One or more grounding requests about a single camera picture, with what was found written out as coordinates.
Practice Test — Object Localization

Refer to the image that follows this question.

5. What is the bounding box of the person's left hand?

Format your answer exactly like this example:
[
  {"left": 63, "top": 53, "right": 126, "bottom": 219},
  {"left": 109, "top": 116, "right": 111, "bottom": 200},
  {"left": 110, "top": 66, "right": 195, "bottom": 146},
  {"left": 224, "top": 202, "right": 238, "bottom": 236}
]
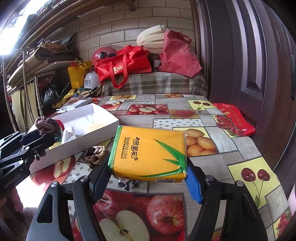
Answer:
[{"left": 1, "top": 188, "right": 25, "bottom": 222}]

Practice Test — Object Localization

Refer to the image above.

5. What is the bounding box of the metal shelf with curtain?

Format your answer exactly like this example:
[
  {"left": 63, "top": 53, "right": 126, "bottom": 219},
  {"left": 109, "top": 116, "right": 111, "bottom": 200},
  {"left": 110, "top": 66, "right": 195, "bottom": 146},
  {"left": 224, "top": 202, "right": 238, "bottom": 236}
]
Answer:
[{"left": 9, "top": 71, "right": 55, "bottom": 132}]

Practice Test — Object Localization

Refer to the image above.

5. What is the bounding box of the white crumpled tissue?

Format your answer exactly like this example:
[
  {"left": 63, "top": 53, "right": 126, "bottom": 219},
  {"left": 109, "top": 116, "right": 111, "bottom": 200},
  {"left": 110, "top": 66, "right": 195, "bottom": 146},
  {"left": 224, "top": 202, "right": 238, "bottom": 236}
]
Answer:
[{"left": 61, "top": 126, "right": 76, "bottom": 145}]

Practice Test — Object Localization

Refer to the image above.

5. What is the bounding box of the white round wireless charger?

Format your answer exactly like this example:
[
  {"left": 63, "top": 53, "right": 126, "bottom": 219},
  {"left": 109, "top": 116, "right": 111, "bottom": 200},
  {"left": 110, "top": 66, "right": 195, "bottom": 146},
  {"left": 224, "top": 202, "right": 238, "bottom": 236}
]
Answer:
[{"left": 57, "top": 105, "right": 75, "bottom": 114}]

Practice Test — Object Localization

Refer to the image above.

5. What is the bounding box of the yellow bamboo tissue pack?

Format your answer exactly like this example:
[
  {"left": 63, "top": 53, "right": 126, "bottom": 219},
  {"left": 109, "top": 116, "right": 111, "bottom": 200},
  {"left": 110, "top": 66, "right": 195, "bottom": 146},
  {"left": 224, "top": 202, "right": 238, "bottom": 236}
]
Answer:
[{"left": 108, "top": 126, "right": 187, "bottom": 183}]

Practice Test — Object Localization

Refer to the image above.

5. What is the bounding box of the plaid covered bench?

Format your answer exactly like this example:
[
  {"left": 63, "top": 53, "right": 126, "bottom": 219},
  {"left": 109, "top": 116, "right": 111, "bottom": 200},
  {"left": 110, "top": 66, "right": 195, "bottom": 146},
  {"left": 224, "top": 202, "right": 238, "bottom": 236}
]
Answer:
[{"left": 102, "top": 72, "right": 208, "bottom": 97}]

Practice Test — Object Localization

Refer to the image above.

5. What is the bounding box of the teal tissue pack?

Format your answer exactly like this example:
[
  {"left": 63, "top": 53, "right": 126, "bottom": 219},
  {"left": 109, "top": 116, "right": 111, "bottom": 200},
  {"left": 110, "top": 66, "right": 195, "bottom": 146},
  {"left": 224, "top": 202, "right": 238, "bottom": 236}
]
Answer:
[{"left": 55, "top": 134, "right": 62, "bottom": 143}]

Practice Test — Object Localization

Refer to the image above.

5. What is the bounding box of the black plastic bag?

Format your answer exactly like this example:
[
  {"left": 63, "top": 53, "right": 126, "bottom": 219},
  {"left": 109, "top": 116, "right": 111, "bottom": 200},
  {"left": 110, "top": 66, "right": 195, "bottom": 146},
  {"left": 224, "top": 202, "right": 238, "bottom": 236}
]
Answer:
[{"left": 41, "top": 82, "right": 71, "bottom": 107}]

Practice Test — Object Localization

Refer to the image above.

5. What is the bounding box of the white safety helmet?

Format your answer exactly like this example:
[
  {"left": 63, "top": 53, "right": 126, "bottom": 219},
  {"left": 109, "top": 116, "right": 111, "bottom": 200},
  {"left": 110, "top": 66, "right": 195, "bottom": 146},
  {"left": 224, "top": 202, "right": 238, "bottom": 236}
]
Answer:
[{"left": 84, "top": 71, "right": 101, "bottom": 90}]

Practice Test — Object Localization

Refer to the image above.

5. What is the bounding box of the white shallow cardboard tray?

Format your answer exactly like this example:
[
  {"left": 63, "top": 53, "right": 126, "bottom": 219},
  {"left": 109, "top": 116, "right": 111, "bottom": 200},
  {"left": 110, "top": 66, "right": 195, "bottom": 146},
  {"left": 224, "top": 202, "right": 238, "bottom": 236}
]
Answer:
[{"left": 30, "top": 103, "right": 119, "bottom": 173}]

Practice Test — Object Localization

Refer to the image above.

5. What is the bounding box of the pink red helmet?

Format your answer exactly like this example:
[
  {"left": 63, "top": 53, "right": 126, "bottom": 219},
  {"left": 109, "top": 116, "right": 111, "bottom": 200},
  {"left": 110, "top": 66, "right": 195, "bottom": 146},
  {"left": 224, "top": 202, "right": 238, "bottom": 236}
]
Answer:
[{"left": 91, "top": 46, "right": 117, "bottom": 65}]

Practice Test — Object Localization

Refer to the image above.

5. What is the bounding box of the red plush apple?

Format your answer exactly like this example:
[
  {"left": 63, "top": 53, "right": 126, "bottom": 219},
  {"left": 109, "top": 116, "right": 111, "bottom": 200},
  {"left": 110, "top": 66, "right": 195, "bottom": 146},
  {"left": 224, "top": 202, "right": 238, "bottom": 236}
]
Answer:
[{"left": 56, "top": 119, "right": 65, "bottom": 133}]

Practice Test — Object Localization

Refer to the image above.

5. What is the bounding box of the yellow shopping bag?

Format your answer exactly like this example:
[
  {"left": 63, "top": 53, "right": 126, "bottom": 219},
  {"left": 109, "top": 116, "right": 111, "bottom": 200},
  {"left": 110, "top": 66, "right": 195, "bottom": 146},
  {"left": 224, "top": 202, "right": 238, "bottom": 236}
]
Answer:
[{"left": 68, "top": 58, "right": 92, "bottom": 89}]

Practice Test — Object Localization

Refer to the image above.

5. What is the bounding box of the metal clothes rack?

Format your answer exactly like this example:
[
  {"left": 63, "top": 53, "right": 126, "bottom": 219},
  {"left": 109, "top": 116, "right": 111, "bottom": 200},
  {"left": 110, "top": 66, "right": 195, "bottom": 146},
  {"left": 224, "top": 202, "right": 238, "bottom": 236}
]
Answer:
[{"left": 1, "top": 47, "right": 37, "bottom": 132}]

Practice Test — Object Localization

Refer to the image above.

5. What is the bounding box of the red plastic packet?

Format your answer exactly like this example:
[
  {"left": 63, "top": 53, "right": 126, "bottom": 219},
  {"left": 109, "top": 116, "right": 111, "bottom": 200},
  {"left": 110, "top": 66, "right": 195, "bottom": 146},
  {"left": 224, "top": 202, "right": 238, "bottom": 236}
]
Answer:
[{"left": 213, "top": 103, "right": 255, "bottom": 137}]

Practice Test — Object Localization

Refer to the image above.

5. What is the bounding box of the cow print cloth pouch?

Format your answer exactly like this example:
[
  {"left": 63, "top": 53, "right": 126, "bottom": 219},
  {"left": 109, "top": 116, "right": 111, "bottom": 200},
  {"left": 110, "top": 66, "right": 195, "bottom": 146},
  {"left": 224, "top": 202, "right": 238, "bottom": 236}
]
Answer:
[{"left": 117, "top": 178, "right": 140, "bottom": 191}]

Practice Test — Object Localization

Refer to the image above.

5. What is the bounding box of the fruit pattern tablecloth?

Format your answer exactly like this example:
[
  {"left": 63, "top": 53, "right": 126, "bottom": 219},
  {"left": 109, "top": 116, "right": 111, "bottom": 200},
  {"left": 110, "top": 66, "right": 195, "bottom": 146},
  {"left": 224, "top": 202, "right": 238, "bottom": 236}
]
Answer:
[{"left": 27, "top": 94, "right": 295, "bottom": 240}]

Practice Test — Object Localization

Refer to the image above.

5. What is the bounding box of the dark wooden door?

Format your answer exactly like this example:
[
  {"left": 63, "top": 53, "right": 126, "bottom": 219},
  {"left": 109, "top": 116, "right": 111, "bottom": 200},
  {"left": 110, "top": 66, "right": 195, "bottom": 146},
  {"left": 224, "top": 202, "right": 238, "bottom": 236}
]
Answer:
[{"left": 191, "top": 1, "right": 295, "bottom": 168}]

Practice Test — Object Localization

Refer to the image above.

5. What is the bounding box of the cream foam roll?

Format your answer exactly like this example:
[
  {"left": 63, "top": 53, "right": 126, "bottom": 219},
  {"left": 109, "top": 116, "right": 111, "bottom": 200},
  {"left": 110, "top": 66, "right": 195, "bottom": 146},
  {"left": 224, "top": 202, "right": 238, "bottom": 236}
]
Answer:
[{"left": 137, "top": 25, "right": 167, "bottom": 54}]

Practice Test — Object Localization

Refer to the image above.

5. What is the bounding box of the red tote bag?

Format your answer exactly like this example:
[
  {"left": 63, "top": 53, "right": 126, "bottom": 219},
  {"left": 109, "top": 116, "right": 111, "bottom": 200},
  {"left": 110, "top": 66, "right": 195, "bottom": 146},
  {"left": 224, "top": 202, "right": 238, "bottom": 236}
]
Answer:
[{"left": 94, "top": 45, "right": 152, "bottom": 89}]

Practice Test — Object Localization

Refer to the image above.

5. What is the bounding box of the white power bank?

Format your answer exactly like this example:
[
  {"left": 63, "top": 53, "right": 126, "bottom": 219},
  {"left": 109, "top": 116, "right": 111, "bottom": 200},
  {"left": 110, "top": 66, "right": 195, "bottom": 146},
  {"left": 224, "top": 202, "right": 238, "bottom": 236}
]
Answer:
[{"left": 68, "top": 97, "right": 93, "bottom": 109}]

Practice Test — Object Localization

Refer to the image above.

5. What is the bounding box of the brown knotted rope toy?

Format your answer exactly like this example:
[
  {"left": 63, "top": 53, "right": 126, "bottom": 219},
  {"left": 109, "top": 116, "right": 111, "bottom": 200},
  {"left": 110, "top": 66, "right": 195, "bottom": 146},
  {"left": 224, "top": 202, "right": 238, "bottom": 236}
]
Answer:
[{"left": 35, "top": 116, "right": 61, "bottom": 138}]

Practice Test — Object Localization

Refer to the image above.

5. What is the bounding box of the dark red fabric bag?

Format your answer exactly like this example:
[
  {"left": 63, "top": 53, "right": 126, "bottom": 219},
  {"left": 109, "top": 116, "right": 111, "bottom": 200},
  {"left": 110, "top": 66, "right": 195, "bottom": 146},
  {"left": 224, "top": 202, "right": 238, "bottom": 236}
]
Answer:
[{"left": 159, "top": 30, "right": 202, "bottom": 77}]

